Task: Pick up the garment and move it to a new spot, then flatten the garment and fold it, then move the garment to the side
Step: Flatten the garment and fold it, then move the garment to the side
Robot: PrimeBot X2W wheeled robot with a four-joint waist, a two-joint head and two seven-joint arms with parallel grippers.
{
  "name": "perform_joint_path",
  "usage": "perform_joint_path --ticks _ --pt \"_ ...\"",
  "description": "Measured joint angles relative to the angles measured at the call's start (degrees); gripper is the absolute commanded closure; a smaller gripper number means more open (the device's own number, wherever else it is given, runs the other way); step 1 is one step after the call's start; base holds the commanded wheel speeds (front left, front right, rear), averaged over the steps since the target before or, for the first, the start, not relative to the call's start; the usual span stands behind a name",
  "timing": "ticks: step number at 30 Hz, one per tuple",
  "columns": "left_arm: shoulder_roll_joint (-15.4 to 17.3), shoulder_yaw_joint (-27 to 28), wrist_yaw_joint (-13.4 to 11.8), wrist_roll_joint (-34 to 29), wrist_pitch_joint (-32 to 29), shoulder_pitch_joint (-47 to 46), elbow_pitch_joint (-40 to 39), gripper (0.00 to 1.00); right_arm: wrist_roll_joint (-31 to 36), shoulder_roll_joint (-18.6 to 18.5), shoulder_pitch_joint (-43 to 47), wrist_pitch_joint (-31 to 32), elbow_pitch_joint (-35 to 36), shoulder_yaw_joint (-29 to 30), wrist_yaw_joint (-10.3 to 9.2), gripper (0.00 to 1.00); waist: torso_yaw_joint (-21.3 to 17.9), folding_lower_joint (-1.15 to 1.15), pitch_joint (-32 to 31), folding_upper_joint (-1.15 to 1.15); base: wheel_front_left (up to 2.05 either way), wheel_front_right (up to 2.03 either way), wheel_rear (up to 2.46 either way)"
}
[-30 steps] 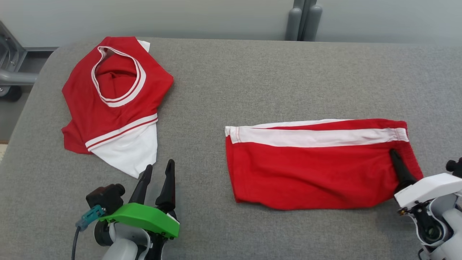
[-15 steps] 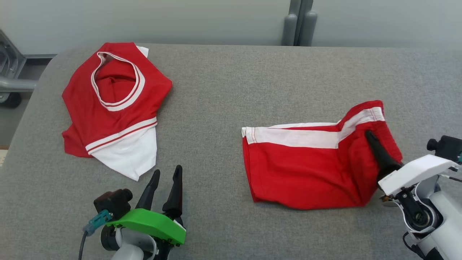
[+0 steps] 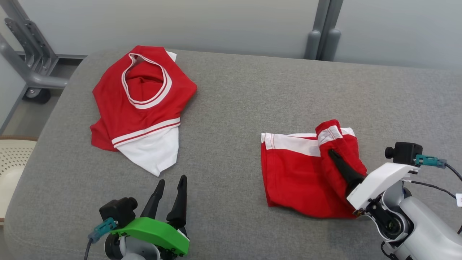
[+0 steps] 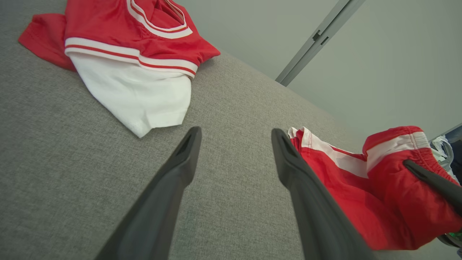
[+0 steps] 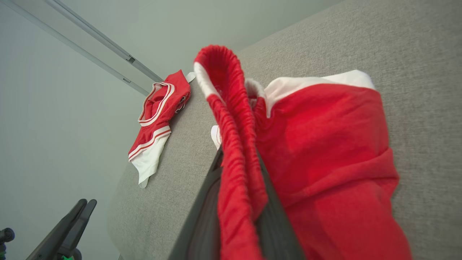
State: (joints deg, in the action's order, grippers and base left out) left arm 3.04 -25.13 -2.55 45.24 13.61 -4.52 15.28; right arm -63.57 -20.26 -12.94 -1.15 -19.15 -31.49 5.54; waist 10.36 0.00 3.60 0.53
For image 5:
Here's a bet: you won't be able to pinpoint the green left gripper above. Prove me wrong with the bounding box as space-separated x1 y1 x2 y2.
26 199 97 260

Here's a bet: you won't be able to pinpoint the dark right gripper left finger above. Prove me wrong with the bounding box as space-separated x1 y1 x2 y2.
168 146 224 260

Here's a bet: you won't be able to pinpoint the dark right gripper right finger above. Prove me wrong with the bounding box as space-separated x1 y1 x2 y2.
254 152 305 260

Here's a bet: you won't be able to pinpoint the red shorts with white stripe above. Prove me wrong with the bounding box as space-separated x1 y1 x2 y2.
193 44 413 260

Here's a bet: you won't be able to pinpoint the red and white basketball jersey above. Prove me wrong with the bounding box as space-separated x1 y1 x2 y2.
128 69 196 189

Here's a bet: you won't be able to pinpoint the grey fabric sofa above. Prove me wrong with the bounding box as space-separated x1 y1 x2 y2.
106 0 462 260

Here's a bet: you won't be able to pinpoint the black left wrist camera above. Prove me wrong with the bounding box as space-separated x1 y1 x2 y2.
0 227 16 244

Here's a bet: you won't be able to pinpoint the grey wall frame post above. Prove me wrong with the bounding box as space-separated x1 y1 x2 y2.
0 0 165 96

